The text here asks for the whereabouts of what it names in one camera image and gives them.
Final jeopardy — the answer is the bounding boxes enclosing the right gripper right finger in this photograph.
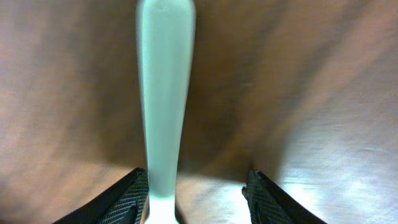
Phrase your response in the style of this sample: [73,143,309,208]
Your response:
[242,170,325,224]

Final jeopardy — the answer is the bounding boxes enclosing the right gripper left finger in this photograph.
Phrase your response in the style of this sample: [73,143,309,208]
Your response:
[55,168,149,224]

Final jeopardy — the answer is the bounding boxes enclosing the mint green plastic fork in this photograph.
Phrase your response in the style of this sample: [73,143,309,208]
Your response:
[136,0,196,223]

